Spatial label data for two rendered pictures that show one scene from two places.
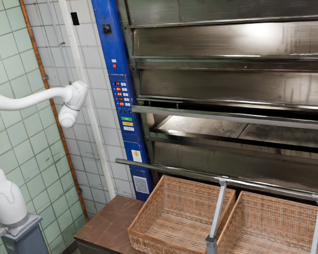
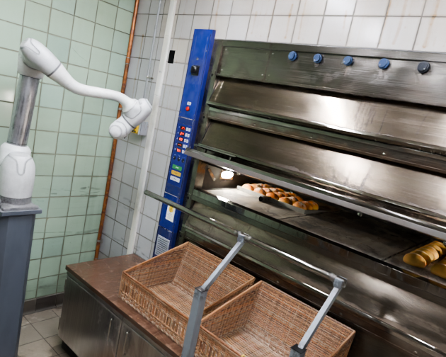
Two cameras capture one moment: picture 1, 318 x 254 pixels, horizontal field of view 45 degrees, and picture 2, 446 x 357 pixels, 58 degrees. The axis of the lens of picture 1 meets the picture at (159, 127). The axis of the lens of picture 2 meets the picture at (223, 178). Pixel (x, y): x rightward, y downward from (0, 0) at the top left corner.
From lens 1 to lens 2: 0.66 m
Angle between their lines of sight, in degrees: 16
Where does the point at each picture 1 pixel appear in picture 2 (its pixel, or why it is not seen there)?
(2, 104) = (62, 76)
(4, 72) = (85, 81)
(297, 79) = (359, 162)
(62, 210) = (71, 250)
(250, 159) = (282, 246)
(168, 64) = (238, 119)
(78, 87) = (142, 103)
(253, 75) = (315, 149)
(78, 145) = (120, 188)
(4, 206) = (10, 174)
